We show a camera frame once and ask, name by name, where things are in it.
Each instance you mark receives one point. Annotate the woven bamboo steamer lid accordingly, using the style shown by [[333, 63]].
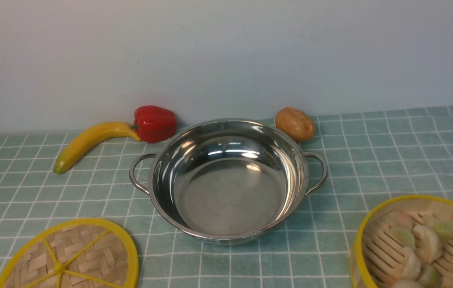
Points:
[[79, 253]]

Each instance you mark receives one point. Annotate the red bell pepper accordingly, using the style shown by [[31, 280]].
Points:
[[154, 124]]

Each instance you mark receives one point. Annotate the pink tinted dumpling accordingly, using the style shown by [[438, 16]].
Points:
[[400, 219]]

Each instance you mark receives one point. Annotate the pale green dumpling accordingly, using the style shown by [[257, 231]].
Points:
[[403, 236]]

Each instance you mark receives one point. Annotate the brown potato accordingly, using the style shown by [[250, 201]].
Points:
[[296, 124]]

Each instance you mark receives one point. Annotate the stainless steel two-handled pot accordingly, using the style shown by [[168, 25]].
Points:
[[228, 181]]

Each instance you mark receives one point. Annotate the green tinted dumpling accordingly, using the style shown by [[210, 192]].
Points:
[[443, 228]]

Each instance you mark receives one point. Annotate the bamboo steamer basket yellow rim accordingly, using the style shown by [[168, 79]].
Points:
[[379, 261]]

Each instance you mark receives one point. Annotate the yellow plastic banana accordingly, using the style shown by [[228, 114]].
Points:
[[88, 139]]

